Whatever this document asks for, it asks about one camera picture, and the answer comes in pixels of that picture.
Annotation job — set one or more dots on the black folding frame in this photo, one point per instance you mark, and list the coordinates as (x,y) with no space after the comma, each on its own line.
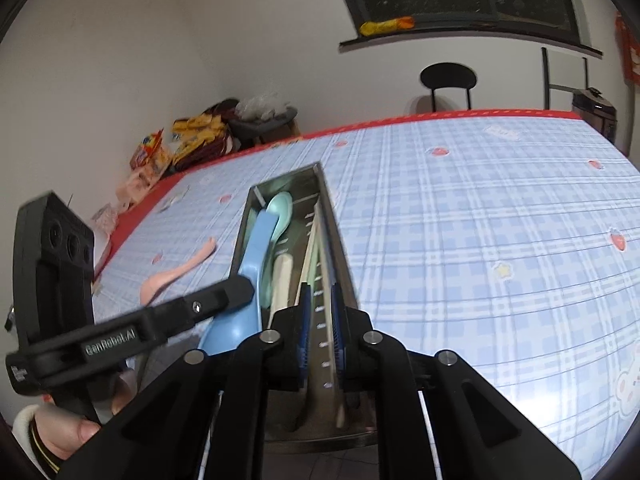
(546,80)

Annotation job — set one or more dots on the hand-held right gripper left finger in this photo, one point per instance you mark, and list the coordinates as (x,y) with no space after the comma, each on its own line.
(304,340)

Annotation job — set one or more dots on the clear plastic bag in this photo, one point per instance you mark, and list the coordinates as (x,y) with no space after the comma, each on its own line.
(262,105)

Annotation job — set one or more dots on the blue plastic spoon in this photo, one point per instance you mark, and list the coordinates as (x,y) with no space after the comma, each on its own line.
(260,240)

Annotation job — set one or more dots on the black round chair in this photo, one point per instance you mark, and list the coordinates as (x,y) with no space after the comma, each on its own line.
(447,77)

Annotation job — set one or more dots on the pink snack bag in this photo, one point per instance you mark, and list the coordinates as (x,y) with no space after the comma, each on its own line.
(137,187)

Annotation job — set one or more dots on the dark red bag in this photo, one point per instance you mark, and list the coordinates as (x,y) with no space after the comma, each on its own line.
(212,152)

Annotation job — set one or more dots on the black window sill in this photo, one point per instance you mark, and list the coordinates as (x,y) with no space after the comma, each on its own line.
(475,35)

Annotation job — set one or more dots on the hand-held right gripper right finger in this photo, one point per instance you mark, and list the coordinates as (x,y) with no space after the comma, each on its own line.
(339,345)

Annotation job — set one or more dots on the teal plastic spoon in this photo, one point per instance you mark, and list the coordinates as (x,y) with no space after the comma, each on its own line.
(279,207)

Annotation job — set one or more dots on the dark rice cooker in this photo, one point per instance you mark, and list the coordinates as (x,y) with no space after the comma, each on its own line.
(595,112)

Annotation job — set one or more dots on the red tablecloth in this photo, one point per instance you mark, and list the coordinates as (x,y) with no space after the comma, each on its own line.
(130,222)

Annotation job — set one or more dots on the pink plastic spoon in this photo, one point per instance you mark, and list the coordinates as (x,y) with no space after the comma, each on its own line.
(160,282)

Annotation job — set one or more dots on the person's left hand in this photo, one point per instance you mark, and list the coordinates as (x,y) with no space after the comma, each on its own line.
(65,435)

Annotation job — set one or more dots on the clear plastic food container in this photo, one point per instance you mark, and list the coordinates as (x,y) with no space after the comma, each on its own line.
(106,217)

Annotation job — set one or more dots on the yellow orange packet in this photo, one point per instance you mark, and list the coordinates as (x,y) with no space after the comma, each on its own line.
(387,26)

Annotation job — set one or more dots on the red printed cloth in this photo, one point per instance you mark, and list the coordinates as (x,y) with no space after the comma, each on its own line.
(629,55)

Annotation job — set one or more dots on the small white wrapper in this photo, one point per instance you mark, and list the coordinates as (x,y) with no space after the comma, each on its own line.
(174,199)

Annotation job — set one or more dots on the blue plaid tablecloth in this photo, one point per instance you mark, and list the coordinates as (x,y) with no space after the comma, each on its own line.
(475,235)

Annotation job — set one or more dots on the person's left forearm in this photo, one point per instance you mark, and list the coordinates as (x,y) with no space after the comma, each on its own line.
(37,452)

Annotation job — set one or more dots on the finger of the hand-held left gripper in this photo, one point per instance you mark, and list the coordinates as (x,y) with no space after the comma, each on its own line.
(200,305)
(304,340)

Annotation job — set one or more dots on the orange snack bag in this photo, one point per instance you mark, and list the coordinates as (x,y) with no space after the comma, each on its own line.
(149,152)

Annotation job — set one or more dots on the yellow snack packets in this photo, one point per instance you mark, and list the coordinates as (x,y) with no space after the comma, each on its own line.
(200,135)

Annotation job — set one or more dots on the long metal utensil tray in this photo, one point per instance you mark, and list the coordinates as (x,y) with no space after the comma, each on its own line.
(337,240)

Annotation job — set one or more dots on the black box with plastic bag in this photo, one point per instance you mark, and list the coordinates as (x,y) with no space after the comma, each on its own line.
(265,132)

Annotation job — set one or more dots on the green chopstick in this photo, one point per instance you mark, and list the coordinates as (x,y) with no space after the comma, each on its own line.
(309,270)

